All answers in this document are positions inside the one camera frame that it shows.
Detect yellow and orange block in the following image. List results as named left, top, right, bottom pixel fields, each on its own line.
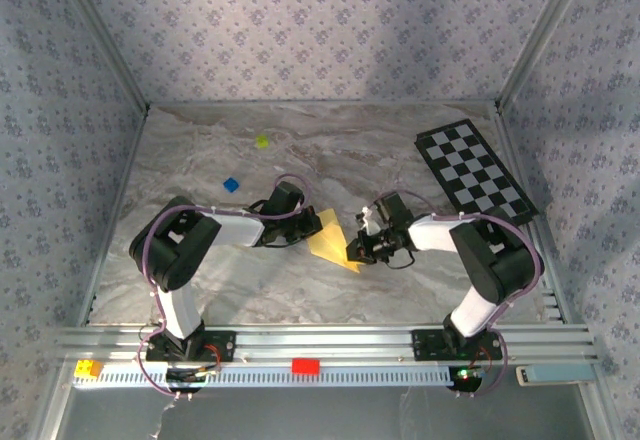
left=73, top=360, right=104, bottom=379

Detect controller board with red wires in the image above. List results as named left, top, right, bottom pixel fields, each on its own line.
left=164, top=365, right=222, bottom=395

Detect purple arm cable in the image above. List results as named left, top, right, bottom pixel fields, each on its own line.
left=137, top=173, right=314, bottom=402
left=374, top=189, right=545, bottom=400

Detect aluminium mounting rail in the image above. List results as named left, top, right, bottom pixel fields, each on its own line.
left=54, top=324, right=601, bottom=366

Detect white slotted cable duct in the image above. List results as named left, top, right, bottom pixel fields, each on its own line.
left=73, top=363, right=454, bottom=389

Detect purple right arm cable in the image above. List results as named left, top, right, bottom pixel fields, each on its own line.
left=374, top=189, right=545, bottom=400

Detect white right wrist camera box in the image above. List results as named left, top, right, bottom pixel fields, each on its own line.
left=355, top=207, right=381, bottom=234

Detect controller board with green light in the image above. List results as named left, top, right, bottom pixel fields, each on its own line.
left=447, top=365, right=487, bottom=394

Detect black and white checkerboard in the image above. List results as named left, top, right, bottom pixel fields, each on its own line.
left=413, top=118, right=540, bottom=229

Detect yellow paper sheet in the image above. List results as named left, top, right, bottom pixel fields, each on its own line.
left=306, top=208, right=362, bottom=275

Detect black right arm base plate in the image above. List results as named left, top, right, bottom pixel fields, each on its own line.
left=410, top=328, right=504, bottom=362

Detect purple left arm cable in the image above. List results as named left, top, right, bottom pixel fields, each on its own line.
left=137, top=173, right=314, bottom=402

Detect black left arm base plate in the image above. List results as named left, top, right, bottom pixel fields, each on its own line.
left=144, top=330, right=237, bottom=364

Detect grey-blue flat box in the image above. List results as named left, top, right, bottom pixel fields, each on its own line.
left=516, top=364, right=597, bottom=386

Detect aluminium frame post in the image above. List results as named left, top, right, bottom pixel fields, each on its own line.
left=49, top=0, right=151, bottom=114
left=493, top=0, right=596, bottom=111

